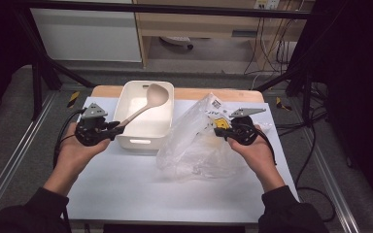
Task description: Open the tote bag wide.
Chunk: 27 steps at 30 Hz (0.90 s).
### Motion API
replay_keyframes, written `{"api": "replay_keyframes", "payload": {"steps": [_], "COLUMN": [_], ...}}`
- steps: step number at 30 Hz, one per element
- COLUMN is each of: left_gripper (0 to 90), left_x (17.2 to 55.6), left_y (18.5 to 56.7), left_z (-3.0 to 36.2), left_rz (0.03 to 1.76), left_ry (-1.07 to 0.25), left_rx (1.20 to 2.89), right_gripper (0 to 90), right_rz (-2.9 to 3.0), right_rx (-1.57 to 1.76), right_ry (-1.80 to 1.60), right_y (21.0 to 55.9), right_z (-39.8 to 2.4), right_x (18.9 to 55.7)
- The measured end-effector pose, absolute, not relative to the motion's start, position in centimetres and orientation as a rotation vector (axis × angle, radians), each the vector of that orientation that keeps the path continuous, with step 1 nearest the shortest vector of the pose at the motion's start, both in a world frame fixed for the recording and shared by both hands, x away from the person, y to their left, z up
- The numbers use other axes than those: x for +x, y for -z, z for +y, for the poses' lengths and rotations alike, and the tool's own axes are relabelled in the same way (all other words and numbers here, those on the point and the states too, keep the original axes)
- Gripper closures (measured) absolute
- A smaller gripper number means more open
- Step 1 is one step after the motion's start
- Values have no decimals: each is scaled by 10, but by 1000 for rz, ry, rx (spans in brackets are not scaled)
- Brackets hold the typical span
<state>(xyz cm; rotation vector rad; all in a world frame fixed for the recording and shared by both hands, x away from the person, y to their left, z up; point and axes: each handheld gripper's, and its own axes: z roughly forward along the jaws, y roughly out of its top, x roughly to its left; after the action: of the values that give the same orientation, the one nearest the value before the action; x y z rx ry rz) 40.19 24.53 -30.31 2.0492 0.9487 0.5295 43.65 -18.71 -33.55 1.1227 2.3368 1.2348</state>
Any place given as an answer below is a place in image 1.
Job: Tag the aluminium floor rail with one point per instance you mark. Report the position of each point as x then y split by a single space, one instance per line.
333 181
16 149

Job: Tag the black horizontal frame bar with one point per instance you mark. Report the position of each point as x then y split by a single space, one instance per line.
175 9

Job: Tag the dark curtain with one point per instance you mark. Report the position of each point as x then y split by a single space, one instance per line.
362 97
0 48

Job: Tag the white chair base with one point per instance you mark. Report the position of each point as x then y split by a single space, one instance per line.
176 40

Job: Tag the person's left hand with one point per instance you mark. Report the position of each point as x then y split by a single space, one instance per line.
74 155

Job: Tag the beige serving spoon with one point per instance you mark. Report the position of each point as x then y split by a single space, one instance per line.
157 95

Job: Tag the white table sheet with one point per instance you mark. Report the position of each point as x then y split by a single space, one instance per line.
142 194

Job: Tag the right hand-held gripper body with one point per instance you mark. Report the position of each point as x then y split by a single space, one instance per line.
244 131

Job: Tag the clear plastic bag yellow face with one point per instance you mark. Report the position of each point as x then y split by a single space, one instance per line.
194 152

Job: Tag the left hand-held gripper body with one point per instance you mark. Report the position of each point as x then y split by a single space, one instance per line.
90 132

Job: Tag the white power strip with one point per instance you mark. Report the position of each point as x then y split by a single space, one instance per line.
267 4

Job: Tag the wooden desk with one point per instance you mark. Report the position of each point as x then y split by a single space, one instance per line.
187 27

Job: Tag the person's right hand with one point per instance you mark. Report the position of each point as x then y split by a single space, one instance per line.
259 158

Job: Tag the white plastic bin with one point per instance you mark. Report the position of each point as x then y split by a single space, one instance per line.
152 126

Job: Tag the white cabinet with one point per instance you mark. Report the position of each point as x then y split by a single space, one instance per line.
87 35

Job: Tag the black metal stand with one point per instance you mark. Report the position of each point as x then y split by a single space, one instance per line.
36 90
306 93

